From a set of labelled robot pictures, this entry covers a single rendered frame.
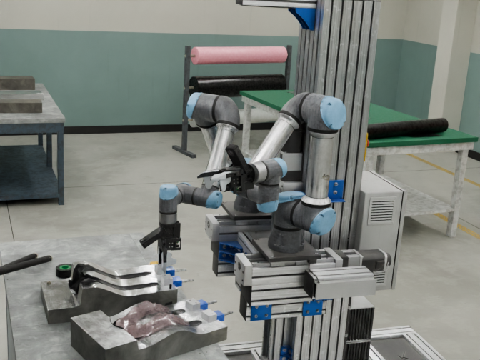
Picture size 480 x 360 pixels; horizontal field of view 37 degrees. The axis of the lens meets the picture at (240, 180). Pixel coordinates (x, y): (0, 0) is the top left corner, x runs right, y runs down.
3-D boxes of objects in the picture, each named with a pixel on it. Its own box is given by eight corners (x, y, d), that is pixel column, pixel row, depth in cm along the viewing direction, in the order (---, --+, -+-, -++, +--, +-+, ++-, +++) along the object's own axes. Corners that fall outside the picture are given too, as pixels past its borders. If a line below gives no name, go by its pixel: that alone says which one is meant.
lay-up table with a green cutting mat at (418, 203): (321, 166, 833) (329, 78, 804) (463, 238, 624) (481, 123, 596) (232, 172, 786) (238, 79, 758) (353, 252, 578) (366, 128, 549)
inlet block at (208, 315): (228, 315, 279) (229, 303, 277) (236, 321, 275) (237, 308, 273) (201, 323, 271) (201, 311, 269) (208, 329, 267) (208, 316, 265)
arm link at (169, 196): (182, 184, 293) (172, 189, 285) (181, 210, 296) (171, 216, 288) (166, 181, 295) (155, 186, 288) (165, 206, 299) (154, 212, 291)
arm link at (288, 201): (287, 216, 301) (289, 186, 297) (311, 226, 291) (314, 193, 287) (266, 222, 293) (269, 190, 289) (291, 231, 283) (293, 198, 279)
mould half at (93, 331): (187, 312, 285) (188, 286, 282) (226, 339, 266) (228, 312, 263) (70, 345, 255) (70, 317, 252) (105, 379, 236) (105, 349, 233)
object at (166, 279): (191, 283, 297) (191, 271, 295) (195, 288, 292) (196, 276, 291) (160, 286, 292) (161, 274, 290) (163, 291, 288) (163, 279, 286)
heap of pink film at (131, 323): (167, 308, 274) (168, 290, 272) (193, 328, 261) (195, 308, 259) (106, 326, 259) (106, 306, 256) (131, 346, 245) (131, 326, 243)
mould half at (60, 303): (160, 283, 310) (161, 253, 306) (176, 309, 287) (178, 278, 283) (41, 295, 292) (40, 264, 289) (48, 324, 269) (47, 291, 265)
